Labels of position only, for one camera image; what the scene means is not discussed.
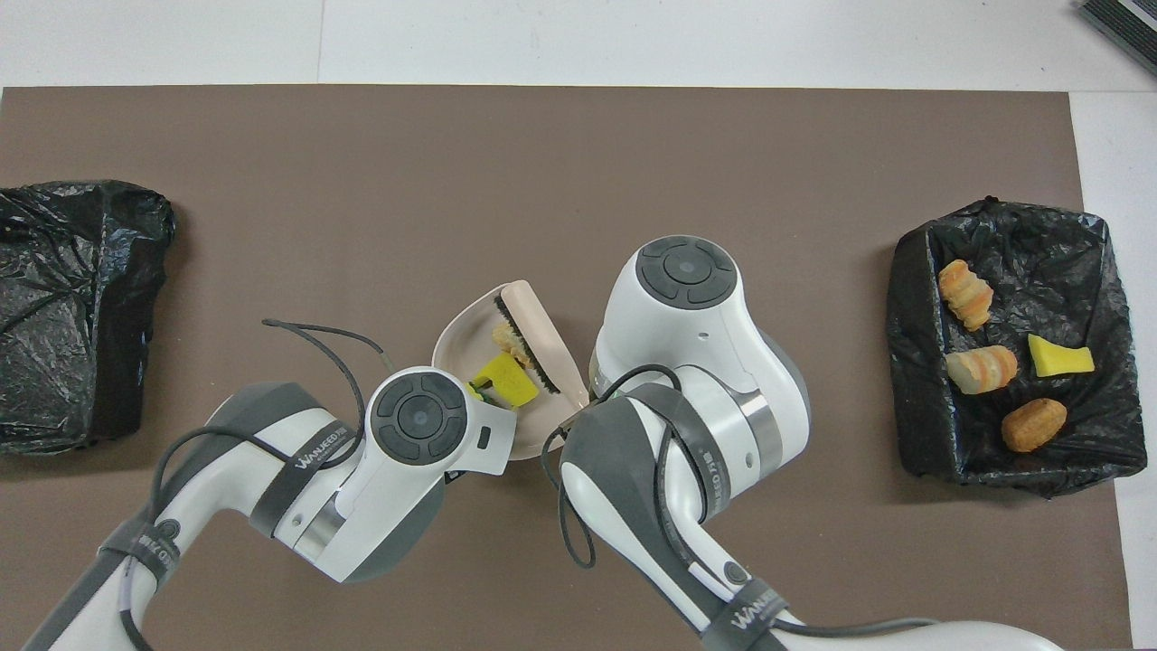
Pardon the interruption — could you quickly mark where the beige hand brush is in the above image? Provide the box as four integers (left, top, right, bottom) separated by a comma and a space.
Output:
494, 280, 588, 399

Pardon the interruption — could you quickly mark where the orange striped toy croissant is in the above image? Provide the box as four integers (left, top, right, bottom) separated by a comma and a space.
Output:
492, 323, 534, 367

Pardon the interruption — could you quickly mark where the notched yellow sponge piece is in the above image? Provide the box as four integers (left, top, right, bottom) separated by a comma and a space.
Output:
474, 352, 541, 409

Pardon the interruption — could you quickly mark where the beige plastic dustpan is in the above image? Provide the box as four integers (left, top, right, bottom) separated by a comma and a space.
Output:
431, 280, 590, 462

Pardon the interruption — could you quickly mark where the pale croissant half piece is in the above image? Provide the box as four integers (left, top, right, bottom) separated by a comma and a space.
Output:
945, 344, 1019, 396
937, 259, 994, 332

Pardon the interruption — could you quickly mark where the brown oval bread roll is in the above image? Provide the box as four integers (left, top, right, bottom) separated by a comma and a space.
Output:
1001, 398, 1068, 454

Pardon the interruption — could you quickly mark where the small yellow sponge piece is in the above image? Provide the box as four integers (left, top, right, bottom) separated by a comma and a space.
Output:
1027, 334, 1096, 378

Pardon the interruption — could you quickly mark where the bin with black bag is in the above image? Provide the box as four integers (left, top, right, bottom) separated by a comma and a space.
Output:
0, 179, 176, 456
886, 196, 1149, 499

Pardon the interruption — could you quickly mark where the brown table mat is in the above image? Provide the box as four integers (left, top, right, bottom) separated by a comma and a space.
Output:
0, 85, 1133, 651

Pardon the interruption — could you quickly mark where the dark ribbed device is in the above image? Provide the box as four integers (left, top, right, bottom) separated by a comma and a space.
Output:
1078, 0, 1157, 78

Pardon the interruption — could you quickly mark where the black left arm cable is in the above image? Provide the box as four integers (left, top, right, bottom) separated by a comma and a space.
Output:
118, 318, 394, 651

